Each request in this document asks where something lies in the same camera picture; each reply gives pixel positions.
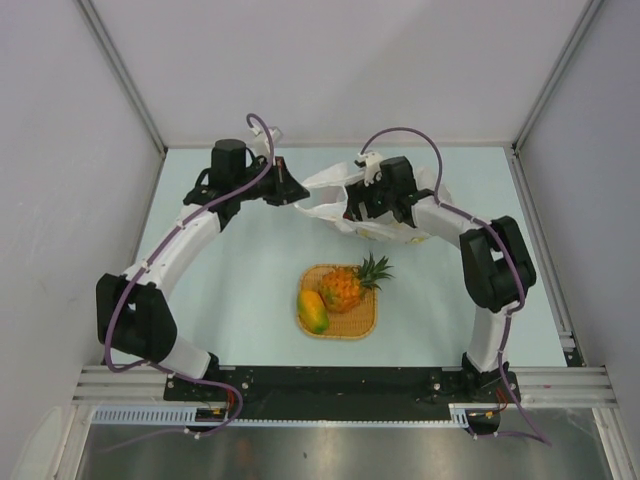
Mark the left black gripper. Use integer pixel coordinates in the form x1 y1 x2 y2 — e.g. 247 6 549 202
233 157 308 207

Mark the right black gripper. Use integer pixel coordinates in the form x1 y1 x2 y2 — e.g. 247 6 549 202
345 173 397 225

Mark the white plastic bag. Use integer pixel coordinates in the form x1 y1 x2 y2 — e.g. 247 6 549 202
293 160 454 247

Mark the fake pineapple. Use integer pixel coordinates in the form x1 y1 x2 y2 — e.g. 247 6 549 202
318 253 393 313

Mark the fake mango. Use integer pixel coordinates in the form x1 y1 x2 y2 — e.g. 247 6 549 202
297 289 329 334

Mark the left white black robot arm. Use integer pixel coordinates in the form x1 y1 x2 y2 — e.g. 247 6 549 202
96 134 310 400

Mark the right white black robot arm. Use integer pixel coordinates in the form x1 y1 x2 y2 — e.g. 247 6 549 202
345 152 536 401

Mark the woven bamboo tray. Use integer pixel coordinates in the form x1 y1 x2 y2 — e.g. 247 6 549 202
296 264 379 340

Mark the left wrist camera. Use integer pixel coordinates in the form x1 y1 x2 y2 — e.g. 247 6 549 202
249 126 283 159

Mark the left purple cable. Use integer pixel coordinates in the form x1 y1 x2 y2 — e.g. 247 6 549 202
97 113 281 454

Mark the purple cable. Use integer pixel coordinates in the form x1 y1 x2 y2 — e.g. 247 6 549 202
359 125 554 447
97 113 281 454

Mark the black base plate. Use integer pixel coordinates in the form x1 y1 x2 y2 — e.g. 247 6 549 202
164 359 522 421

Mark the aluminium frame rail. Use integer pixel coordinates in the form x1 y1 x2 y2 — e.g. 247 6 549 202
72 319 614 406

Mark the white cable duct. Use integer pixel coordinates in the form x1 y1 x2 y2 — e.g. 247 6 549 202
93 403 501 429

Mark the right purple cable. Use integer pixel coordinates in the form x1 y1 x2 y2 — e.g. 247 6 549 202
359 125 554 447

